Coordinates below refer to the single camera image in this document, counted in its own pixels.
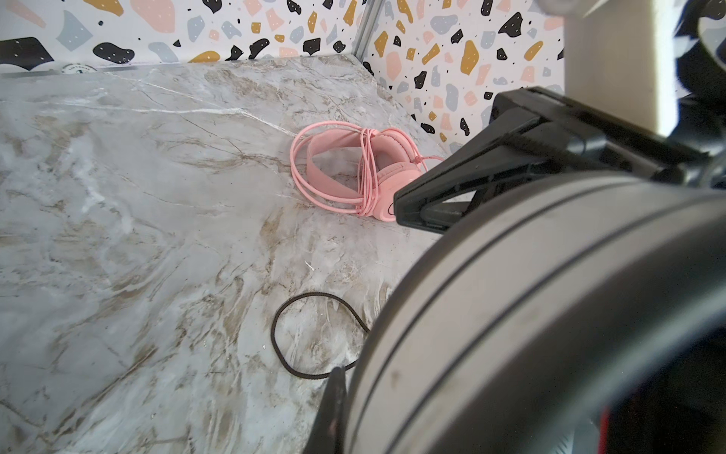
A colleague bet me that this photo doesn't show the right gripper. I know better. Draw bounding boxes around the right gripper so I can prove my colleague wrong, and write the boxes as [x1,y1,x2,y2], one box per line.
[393,87,715,234]

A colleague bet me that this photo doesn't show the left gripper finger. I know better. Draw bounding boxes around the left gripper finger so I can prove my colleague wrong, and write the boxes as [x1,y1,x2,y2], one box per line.
[302,367,347,454]

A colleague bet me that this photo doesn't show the black headphone cable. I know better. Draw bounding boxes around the black headphone cable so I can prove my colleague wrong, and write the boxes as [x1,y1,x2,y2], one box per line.
[269,291,372,381]

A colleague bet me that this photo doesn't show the white black headphones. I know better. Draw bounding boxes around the white black headphones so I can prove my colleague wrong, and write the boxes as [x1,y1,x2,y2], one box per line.
[343,172,725,453]

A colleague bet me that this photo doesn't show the pink headphones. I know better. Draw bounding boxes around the pink headphones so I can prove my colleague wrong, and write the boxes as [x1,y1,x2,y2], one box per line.
[289,121,444,222]

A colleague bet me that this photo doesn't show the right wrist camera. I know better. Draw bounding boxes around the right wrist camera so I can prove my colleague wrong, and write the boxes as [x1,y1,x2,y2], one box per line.
[538,0,686,137]

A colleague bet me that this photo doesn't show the right aluminium corner post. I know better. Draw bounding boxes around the right aluminium corner post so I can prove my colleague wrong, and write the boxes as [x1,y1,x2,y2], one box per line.
[353,0,386,62]

